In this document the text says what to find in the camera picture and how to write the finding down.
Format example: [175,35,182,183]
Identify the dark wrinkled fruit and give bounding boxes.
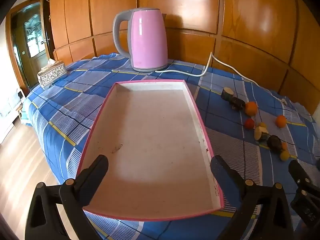
[229,97,246,111]

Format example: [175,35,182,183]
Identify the orange tangerine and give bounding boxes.
[244,101,258,116]
[275,115,287,128]

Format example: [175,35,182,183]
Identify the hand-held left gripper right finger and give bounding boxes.
[210,155,294,240]

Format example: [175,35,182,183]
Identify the white power cable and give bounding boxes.
[154,52,288,104]

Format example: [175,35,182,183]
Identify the white tray with pink rim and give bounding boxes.
[76,79,225,222]

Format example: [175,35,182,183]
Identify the dark sugarcane piece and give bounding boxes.
[221,87,235,102]

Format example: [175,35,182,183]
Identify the wooden panelled wardrobe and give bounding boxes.
[41,0,320,115]

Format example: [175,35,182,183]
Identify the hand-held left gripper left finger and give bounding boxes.
[24,154,109,240]

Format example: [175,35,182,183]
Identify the silver patterned tissue box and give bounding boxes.
[37,59,67,90]

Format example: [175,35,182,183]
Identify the wooden glass door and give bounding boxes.
[11,1,50,87]

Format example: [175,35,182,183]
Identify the blue plaid bedsheet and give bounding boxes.
[21,52,320,240]

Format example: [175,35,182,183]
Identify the cut dark-skinned fruit chunk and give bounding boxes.
[254,126,270,142]

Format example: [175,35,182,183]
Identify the pink electric kettle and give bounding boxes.
[113,8,168,72]

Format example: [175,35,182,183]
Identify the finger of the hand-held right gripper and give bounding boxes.
[288,159,320,193]

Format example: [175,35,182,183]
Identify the dark round fruit with stem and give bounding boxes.
[266,135,283,152]

